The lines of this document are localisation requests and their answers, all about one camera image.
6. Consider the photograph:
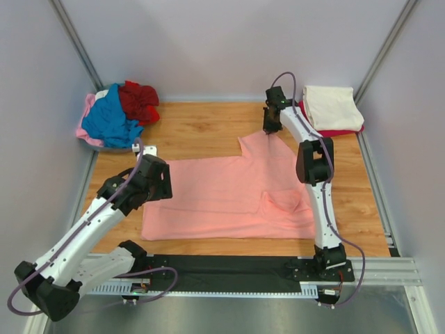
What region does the salmon pink t-shirt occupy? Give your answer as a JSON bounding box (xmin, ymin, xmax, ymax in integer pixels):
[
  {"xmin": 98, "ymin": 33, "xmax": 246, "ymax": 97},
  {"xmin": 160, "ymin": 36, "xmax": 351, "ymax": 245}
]
[{"xmin": 141, "ymin": 131, "xmax": 315, "ymax": 241}]

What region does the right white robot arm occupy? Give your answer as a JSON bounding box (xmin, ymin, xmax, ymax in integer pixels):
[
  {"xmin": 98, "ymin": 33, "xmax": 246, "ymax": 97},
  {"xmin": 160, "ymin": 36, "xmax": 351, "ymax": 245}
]
[{"xmin": 263, "ymin": 86, "xmax": 350, "ymax": 281}]

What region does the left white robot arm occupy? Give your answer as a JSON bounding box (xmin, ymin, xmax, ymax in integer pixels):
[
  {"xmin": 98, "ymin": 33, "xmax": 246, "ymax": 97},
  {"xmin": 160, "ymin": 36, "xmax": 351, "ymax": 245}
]
[{"xmin": 7, "ymin": 153, "xmax": 176, "ymax": 321}]

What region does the folded white t-shirt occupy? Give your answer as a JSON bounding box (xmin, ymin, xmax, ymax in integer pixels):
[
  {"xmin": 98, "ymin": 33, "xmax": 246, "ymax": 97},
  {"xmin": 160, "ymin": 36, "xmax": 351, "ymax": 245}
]
[{"xmin": 302, "ymin": 86, "xmax": 364, "ymax": 132}]

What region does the folded magenta t-shirt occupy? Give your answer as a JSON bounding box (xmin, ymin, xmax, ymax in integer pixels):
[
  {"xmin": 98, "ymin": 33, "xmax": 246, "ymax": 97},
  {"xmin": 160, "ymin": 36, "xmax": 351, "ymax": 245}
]
[{"xmin": 298, "ymin": 100, "xmax": 365, "ymax": 137}]

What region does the blue t-shirt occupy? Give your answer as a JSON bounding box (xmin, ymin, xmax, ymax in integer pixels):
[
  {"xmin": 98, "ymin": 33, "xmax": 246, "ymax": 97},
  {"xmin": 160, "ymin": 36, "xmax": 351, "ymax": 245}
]
[{"xmin": 81, "ymin": 83, "xmax": 144, "ymax": 149}]

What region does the dark red t-shirt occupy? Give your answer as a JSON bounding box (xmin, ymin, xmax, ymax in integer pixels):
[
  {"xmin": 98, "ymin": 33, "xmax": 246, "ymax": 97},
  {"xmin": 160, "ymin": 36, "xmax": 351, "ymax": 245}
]
[{"xmin": 118, "ymin": 81, "xmax": 161, "ymax": 126}]

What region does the white t-shirt in basket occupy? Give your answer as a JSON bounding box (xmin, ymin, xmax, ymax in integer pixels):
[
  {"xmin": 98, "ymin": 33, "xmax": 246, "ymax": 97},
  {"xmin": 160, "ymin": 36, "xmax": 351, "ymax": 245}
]
[{"xmin": 95, "ymin": 89, "xmax": 108, "ymax": 100}]

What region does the light pink t-shirt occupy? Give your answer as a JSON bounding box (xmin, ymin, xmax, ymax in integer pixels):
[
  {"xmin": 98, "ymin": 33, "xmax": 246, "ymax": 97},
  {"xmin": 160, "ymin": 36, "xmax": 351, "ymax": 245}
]
[{"xmin": 75, "ymin": 93, "xmax": 105, "ymax": 148}]

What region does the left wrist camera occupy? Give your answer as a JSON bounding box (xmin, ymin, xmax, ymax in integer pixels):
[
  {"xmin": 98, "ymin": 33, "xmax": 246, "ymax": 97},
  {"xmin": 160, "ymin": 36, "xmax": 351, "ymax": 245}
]
[{"xmin": 131, "ymin": 144, "xmax": 157, "ymax": 158}]

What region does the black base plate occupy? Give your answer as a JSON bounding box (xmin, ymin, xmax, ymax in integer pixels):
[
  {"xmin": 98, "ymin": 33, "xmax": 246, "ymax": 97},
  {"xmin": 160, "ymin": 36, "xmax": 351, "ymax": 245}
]
[{"xmin": 123, "ymin": 255, "xmax": 355, "ymax": 294}]

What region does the left corner aluminium post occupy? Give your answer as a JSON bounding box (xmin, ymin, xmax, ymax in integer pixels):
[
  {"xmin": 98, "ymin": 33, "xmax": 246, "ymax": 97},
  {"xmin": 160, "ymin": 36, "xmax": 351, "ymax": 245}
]
[{"xmin": 48, "ymin": 0, "xmax": 104, "ymax": 90}]

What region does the corner aluminium post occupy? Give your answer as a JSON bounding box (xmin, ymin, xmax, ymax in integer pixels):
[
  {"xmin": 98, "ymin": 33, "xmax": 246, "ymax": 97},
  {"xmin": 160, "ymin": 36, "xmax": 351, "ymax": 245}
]
[
  {"xmin": 354, "ymin": 0, "xmax": 421, "ymax": 105},
  {"xmin": 48, "ymin": 0, "xmax": 104, "ymax": 90}
]

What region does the right corner aluminium post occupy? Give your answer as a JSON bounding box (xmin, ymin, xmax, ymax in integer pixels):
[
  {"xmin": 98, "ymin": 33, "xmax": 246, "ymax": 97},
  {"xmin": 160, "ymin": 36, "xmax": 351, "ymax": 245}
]
[{"xmin": 354, "ymin": 0, "xmax": 421, "ymax": 105}]

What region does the white slotted cable duct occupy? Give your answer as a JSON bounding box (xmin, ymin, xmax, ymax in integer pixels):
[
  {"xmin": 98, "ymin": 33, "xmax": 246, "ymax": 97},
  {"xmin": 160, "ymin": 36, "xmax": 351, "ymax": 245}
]
[{"xmin": 88, "ymin": 280, "xmax": 318, "ymax": 299}]

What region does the aluminium frame rail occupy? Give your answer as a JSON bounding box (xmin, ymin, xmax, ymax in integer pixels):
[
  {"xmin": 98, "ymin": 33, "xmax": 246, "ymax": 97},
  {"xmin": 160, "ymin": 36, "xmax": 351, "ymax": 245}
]
[{"xmin": 86, "ymin": 252, "xmax": 423, "ymax": 286}]

